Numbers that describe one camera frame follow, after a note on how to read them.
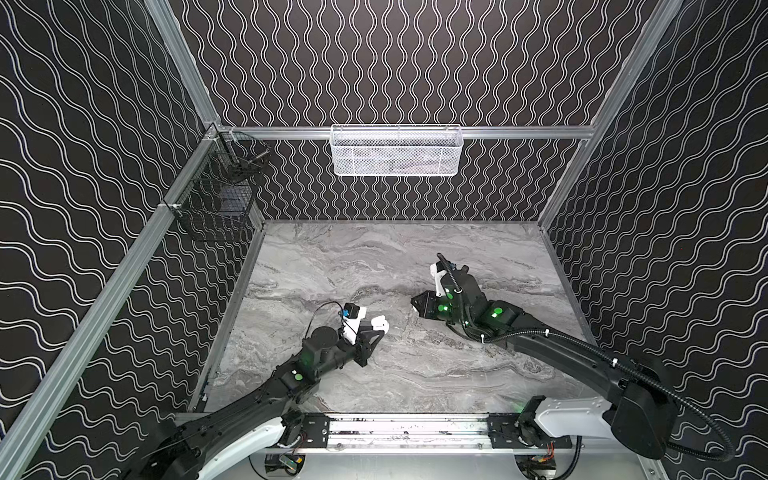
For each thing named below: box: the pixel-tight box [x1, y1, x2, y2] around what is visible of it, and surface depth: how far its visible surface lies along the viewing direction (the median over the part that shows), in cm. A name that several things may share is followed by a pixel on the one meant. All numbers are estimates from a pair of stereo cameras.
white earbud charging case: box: [371, 315, 390, 334], surface depth 79 cm
